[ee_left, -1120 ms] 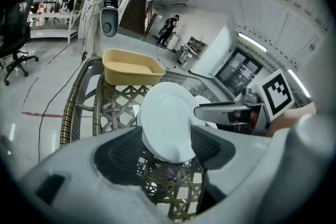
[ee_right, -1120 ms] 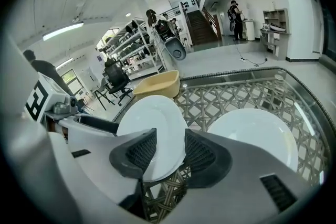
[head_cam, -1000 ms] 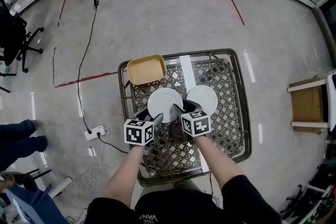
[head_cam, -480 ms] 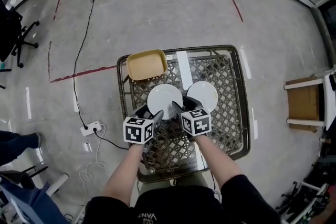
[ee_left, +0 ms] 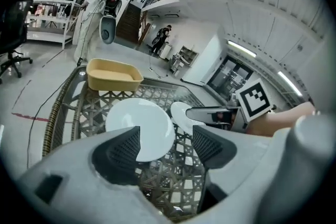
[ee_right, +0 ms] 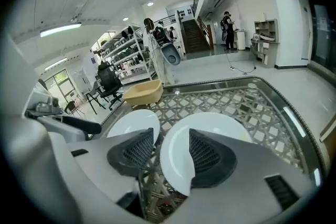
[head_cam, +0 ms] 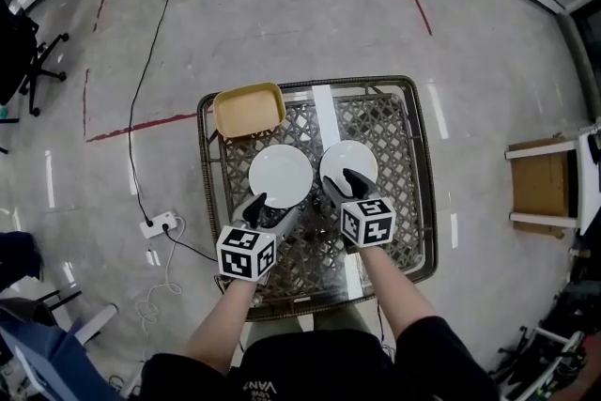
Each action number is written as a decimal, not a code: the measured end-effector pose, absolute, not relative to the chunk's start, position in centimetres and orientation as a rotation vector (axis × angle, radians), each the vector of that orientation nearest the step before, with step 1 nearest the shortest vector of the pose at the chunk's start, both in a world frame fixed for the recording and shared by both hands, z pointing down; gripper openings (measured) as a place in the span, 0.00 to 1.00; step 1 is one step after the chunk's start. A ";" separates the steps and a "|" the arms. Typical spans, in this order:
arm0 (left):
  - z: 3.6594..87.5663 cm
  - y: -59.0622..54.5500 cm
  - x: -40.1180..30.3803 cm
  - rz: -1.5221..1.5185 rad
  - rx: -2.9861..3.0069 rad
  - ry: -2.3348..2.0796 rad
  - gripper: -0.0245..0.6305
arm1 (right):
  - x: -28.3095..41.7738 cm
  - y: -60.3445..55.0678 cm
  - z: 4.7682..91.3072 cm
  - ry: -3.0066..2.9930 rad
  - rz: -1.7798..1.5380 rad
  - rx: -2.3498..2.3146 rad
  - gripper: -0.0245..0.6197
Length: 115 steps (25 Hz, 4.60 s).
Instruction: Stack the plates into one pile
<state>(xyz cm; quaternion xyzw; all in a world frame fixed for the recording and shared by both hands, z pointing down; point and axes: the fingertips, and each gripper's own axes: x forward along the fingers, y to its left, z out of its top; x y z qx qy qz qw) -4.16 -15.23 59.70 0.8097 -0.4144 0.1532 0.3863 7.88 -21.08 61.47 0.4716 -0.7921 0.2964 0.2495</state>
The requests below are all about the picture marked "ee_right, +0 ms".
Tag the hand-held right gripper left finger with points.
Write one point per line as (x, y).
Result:
(105, 160)

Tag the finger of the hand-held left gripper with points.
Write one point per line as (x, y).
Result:
(84, 127)
(65, 136)

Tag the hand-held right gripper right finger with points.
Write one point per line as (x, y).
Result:
(249, 178)

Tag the white plate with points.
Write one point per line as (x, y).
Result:
(178, 154)
(136, 120)

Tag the black office chair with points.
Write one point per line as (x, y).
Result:
(106, 78)

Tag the yellow plastic basin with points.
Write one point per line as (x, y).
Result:
(143, 93)

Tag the white metal shelf rack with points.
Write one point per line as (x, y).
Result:
(134, 78)

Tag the brown wicker glass-top table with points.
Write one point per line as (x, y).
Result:
(223, 102)

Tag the long ceiling light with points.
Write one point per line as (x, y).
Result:
(60, 30)

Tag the white power strip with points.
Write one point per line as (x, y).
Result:
(232, 68)

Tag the grey backpack rig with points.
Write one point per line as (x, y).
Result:
(172, 55)

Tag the grey shelf cabinet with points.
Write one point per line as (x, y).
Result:
(273, 57)

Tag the white low cabinet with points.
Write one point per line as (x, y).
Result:
(241, 40)

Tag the brown staircase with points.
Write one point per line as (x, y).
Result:
(194, 36)

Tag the black glass door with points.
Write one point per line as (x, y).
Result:
(321, 34)

